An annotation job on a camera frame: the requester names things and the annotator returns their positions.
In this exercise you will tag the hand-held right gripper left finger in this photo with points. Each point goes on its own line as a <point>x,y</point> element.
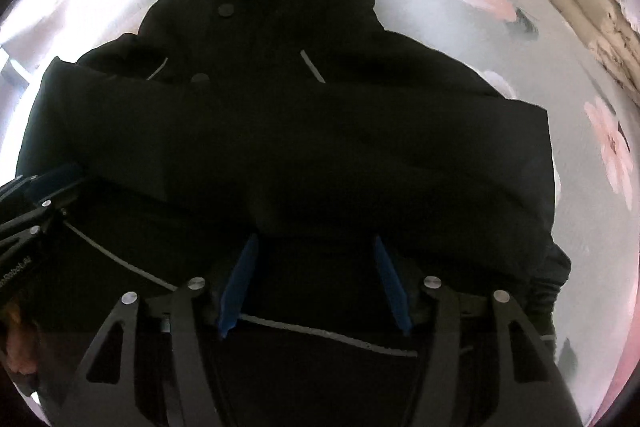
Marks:
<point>239,289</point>

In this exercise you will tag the person's left hand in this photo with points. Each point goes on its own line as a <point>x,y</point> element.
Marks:
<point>17,347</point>

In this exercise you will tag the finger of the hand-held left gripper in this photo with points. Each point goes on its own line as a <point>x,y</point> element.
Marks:
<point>37,219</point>
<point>50,182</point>

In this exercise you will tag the pink blanket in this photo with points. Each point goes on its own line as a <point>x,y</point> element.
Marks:
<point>622,357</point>

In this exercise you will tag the bed with floral cover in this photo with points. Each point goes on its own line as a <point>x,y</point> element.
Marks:
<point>450,57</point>

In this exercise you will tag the stack of beige folded quilts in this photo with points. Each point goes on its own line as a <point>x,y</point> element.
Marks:
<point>565,2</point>

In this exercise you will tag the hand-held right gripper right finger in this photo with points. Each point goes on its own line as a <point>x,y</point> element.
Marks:
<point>392,289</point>

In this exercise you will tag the black jacket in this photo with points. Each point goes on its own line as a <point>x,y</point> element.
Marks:
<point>300,147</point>

